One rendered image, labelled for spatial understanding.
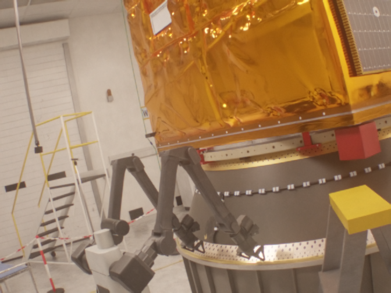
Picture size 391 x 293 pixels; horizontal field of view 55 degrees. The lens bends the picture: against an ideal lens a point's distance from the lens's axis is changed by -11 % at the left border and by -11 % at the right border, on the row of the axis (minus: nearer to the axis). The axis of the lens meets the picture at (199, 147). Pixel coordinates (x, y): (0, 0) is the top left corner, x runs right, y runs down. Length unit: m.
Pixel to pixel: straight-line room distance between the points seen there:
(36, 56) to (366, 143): 8.75
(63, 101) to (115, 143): 1.64
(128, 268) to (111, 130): 8.58
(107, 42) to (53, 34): 1.52
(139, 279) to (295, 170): 0.97
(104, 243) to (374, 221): 1.08
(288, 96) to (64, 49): 8.46
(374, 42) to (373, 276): 1.08
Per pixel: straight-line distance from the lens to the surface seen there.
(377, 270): 2.05
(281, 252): 2.02
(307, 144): 2.06
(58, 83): 9.79
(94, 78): 10.12
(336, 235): 1.60
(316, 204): 2.03
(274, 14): 1.90
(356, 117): 1.73
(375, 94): 1.87
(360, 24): 1.83
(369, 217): 1.22
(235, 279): 2.24
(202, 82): 2.47
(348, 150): 1.81
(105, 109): 10.05
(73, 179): 6.54
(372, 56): 1.83
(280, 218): 2.07
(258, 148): 2.17
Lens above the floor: 1.86
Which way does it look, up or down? 2 degrees down
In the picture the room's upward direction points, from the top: 13 degrees counter-clockwise
